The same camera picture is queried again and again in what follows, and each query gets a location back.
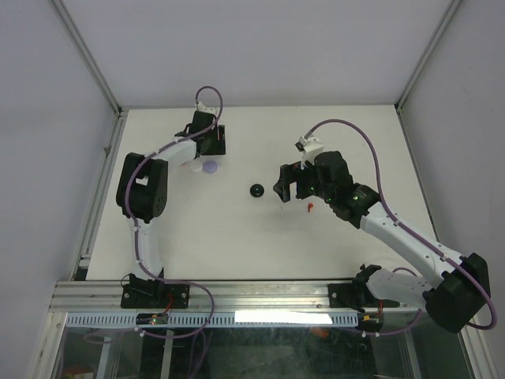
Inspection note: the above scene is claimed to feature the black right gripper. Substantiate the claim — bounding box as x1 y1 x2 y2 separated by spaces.
272 159 335 203

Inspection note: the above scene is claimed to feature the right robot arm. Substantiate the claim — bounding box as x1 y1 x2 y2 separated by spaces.
273 152 490 333

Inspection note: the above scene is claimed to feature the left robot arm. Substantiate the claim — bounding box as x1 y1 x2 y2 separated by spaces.
116 110 226 312

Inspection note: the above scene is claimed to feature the white round charging case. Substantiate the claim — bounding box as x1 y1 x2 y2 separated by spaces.
189 160 203 173

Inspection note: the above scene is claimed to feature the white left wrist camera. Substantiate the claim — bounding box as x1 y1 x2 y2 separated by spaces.
196 101 219 117

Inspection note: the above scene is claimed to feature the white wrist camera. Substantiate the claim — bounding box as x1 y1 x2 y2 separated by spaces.
295 135 324 170
196 101 219 117

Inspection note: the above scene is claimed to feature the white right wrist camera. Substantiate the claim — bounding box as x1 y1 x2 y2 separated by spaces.
295 135 324 170

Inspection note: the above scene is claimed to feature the aluminium frame post left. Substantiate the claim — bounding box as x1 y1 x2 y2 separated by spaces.
48 0 122 115

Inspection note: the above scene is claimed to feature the aluminium frame post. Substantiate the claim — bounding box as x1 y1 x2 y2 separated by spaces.
395 0 464 114
48 0 122 115

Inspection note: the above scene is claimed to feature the aluminium mounting rail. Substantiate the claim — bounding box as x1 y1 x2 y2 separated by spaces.
49 279 474 315

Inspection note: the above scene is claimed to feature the white slotted cable duct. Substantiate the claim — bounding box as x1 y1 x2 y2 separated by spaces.
66 310 358 329

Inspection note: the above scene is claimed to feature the aluminium frame post right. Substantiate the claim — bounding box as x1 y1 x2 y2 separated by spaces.
395 0 464 114

